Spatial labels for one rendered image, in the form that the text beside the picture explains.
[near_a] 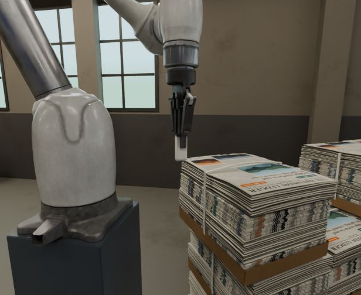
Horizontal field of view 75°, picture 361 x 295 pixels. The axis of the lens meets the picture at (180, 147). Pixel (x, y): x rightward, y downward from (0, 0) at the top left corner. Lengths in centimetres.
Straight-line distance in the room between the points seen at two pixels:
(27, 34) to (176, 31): 36
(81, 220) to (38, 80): 37
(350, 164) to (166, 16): 86
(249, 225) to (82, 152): 39
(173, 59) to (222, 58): 275
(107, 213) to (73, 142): 17
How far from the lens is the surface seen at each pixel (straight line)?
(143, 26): 73
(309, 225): 73
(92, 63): 364
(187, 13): 61
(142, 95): 345
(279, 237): 66
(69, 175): 49
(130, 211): 60
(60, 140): 48
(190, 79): 60
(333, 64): 337
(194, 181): 76
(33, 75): 71
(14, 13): 74
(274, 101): 333
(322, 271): 86
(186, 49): 59
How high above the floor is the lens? 125
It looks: 11 degrees down
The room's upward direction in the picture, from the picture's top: straight up
